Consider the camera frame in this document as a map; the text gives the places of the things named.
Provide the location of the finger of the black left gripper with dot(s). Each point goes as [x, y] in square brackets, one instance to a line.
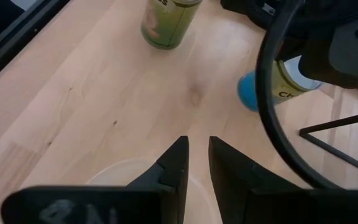
[353, 56]

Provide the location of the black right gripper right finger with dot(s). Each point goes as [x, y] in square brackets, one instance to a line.
[228, 174]

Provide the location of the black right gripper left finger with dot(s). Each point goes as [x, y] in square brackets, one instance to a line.
[172, 168]

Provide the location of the blue and green label can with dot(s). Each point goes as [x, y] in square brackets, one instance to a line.
[247, 93]

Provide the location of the tall green oranges can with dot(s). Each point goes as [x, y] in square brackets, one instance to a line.
[166, 25]

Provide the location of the wooden shelf with black legs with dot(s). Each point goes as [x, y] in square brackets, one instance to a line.
[337, 123]

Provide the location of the translucent white plastic bowl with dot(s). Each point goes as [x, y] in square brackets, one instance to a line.
[120, 174]

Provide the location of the black aluminium table frame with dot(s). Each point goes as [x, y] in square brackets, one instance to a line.
[17, 39]

